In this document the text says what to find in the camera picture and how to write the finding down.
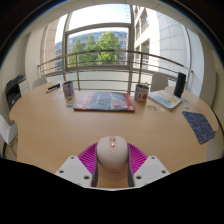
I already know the red and white can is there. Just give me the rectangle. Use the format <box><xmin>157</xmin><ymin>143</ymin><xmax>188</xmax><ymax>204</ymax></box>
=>
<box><xmin>133</xmin><ymin>83</ymin><xmax>150</xmax><ymax>104</ymax></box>

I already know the blue patterned mouse pad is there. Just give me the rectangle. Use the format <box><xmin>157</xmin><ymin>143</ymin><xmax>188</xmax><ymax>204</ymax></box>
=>
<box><xmin>181</xmin><ymin>110</ymin><xmax>216</xmax><ymax>145</ymax></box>

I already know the white chair with wooden legs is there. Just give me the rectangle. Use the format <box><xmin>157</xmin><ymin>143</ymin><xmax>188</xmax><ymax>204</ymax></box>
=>
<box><xmin>0</xmin><ymin>114</ymin><xmax>19</xmax><ymax>159</ymax></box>

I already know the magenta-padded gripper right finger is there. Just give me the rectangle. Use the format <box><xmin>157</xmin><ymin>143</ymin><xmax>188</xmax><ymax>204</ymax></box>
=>
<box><xmin>127</xmin><ymin>143</ymin><xmax>171</xmax><ymax>188</ymax></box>

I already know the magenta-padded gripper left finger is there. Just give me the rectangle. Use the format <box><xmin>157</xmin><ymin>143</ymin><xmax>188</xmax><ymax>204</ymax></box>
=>
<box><xmin>54</xmin><ymin>143</ymin><xmax>100</xmax><ymax>188</ymax></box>

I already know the light illustrated magazine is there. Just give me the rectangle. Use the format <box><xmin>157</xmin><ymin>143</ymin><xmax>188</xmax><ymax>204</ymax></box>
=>
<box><xmin>147</xmin><ymin>89</ymin><xmax>184</xmax><ymax>112</ymax></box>

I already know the metal window railing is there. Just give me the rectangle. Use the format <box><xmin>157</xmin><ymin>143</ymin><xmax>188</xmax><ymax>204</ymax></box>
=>
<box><xmin>37</xmin><ymin>49</ymin><xmax>194</xmax><ymax>93</ymax></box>

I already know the white and blue can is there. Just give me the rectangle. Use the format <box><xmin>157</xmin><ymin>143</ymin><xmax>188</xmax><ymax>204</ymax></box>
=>
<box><xmin>62</xmin><ymin>80</ymin><xmax>77</xmax><ymax>108</ymax></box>

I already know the red and grey magazine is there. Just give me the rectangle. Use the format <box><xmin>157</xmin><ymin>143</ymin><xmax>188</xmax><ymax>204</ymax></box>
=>
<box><xmin>73</xmin><ymin>91</ymin><xmax>136</xmax><ymax>113</ymax></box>

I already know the black tumbler bottle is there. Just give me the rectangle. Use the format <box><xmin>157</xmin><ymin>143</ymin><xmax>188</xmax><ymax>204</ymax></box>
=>
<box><xmin>173</xmin><ymin>71</ymin><xmax>187</xmax><ymax>99</ymax></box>

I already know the small dark blue box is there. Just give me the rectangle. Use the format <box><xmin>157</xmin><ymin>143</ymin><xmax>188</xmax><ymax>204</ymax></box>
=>
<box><xmin>46</xmin><ymin>83</ymin><xmax>62</xmax><ymax>94</ymax></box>

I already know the beige computer mouse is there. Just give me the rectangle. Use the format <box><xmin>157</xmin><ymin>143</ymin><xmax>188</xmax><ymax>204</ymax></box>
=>
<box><xmin>95</xmin><ymin>135</ymin><xmax>130</xmax><ymax>184</ymax></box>

